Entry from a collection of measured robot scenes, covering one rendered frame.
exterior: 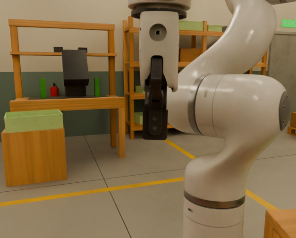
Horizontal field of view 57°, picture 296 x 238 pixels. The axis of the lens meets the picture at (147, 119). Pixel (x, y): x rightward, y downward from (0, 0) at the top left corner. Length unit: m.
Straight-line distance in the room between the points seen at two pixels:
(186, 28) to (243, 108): 5.06
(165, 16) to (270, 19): 0.35
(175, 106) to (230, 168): 0.15
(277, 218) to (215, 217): 0.61
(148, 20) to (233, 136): 0.24
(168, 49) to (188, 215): 0.34
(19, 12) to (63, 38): 0.82
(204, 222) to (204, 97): 0.23
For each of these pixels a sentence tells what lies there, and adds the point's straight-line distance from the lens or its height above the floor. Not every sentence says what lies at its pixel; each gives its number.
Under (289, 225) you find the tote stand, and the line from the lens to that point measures 1.11.
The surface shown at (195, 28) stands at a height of 2.06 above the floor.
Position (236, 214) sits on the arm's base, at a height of 1.05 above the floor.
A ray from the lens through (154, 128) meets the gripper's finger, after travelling 0.35.
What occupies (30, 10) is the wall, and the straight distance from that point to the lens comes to 5.52.
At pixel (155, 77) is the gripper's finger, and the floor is 1.31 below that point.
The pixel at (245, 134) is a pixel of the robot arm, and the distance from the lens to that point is 0.46.
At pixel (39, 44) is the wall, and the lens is 5.45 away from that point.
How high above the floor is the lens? 1.32
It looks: 11 degrees down
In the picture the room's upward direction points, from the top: straight up
